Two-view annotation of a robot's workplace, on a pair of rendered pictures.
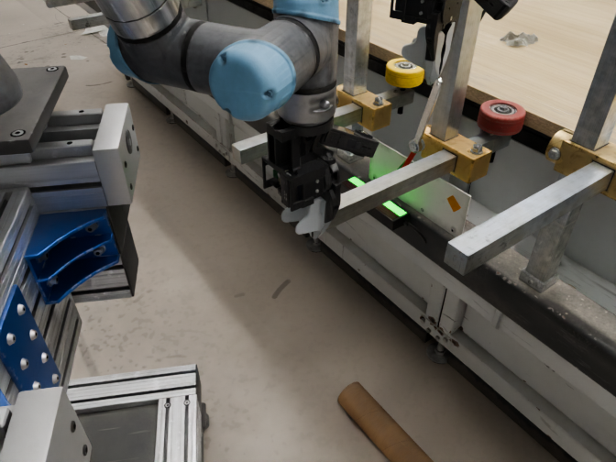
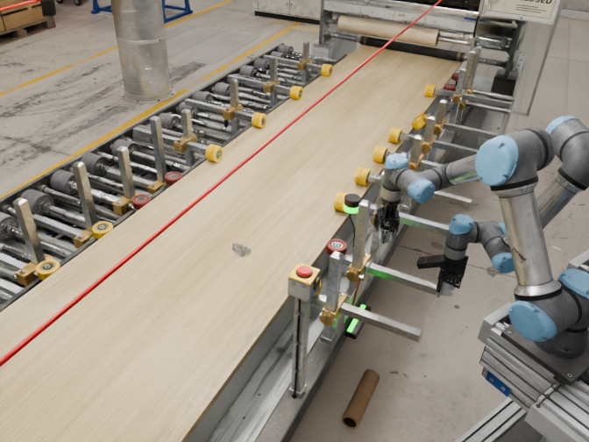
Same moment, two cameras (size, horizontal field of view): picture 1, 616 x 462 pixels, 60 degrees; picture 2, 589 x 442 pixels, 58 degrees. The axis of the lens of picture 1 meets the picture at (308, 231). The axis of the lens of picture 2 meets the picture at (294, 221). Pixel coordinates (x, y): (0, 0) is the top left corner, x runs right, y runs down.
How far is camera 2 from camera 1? 2.26 m
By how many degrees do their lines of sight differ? 87
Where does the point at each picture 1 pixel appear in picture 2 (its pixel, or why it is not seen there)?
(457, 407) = not seen: hidden behind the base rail
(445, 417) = (329, 381)
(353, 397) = (357, 413)
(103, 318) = not seen: outside the picture
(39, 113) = not seen: hidden behind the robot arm
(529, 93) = (310, 240)
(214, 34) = (500, 232)
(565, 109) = (320, 231)
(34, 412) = (576, 261)
